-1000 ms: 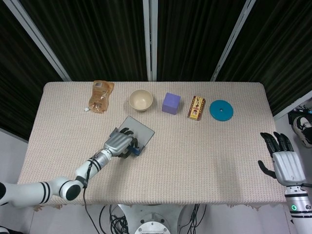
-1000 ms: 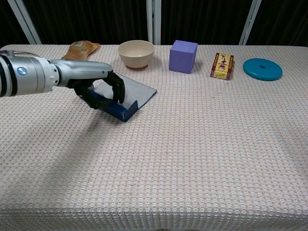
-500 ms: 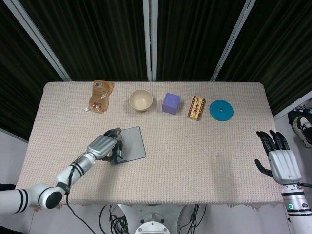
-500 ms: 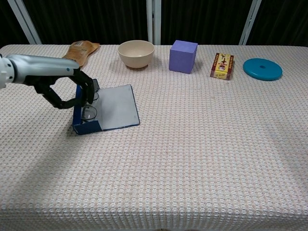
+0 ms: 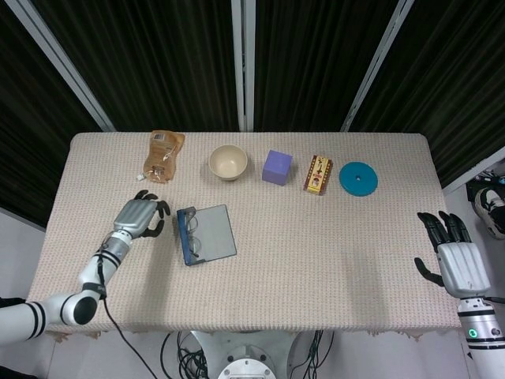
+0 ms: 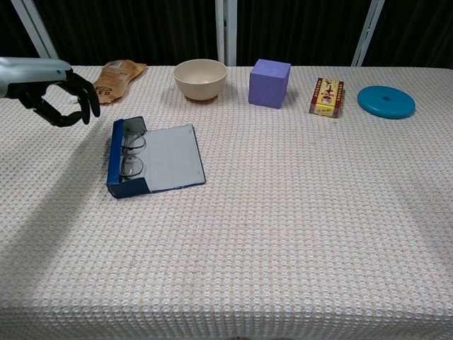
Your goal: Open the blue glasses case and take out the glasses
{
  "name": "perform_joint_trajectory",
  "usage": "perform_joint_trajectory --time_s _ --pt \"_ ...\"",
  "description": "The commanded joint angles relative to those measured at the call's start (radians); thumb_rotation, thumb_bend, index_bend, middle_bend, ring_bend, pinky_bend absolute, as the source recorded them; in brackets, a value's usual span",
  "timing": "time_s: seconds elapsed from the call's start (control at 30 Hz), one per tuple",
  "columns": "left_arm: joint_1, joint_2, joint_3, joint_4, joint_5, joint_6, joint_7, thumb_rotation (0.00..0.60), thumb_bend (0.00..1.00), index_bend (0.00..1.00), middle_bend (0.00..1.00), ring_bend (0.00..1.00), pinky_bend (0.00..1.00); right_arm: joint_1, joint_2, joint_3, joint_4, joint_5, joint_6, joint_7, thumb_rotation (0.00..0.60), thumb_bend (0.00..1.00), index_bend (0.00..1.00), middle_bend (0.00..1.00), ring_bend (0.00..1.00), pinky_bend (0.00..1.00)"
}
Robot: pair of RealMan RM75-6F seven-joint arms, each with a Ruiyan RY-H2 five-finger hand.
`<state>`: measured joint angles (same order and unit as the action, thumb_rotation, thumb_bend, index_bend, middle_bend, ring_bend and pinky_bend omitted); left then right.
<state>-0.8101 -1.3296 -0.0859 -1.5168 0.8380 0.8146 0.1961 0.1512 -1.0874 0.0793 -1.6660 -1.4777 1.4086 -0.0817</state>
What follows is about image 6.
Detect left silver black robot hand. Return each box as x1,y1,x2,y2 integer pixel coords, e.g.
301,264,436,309
0,57,101,128

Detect thin-rimmed eyeglasses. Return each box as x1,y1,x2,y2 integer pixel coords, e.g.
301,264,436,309
120,127,147,181

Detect blue glasses case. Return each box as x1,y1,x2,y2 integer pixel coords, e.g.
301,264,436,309
106,115,207,199

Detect yellow red carton box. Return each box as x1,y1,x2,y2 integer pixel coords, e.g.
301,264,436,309
308,77,345,119

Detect black pleated curtain panel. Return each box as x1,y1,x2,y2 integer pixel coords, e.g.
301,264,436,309
0,0,45,61
33,0,219,67
236,0,372,67
362,0,453,70

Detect brown spout pouch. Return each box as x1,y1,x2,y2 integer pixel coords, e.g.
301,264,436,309
69,59,148,105

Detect beige bowl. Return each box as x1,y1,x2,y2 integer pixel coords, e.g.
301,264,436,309
173,58,228,103

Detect purple cube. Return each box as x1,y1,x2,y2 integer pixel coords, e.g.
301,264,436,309
248,58,292,109

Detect pink white woven tablecloth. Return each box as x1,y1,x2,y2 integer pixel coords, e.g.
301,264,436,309
0,65,453,340

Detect teal round disc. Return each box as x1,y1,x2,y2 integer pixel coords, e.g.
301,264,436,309
357,85,417,120

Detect white partition post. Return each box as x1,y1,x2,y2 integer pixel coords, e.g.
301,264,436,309
214,0,237,67
351,0,386,67
9,0,62,67

